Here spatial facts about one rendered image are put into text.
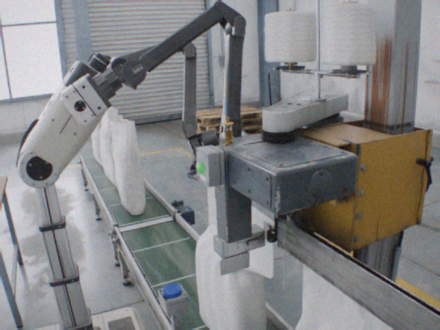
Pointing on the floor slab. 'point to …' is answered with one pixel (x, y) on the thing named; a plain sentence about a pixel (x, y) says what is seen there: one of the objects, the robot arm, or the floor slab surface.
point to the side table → (12, 258)
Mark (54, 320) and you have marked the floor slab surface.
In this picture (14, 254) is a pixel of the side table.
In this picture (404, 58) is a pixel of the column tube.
